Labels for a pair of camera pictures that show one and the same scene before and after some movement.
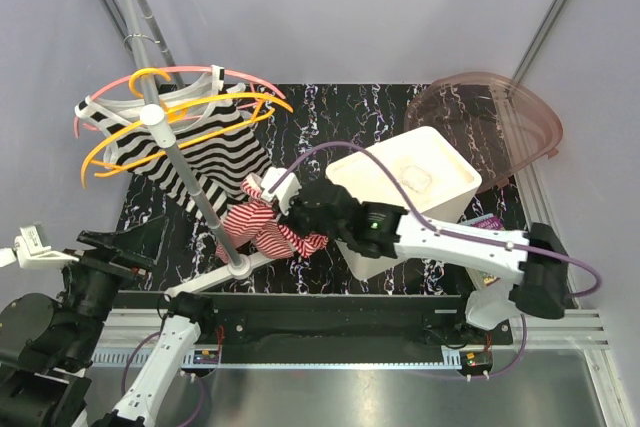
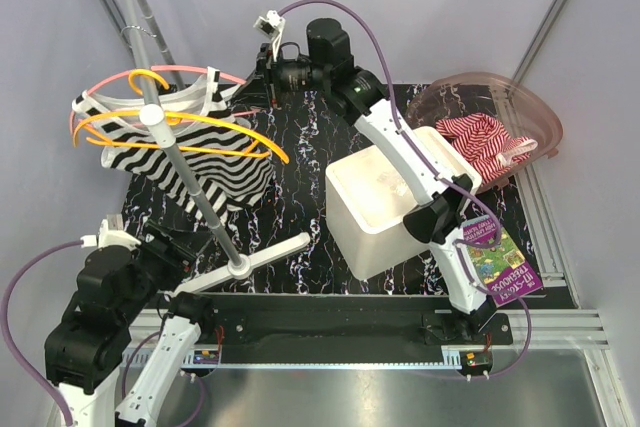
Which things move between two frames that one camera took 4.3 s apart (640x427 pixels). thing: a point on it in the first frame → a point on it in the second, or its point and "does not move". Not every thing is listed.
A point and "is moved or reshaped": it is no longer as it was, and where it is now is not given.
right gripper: [289, 219] → [260, 92]
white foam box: [440, 181] does not move
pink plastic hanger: [190, 69] → [167, 67]
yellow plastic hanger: [264, 113] is moved or reshaped
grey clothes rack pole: [154, 116] does not move
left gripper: [131, 252] → [183, 248]
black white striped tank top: [212, 131] does not move
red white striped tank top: [255, 221] → [485, 143]
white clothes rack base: [233, 271] does not move
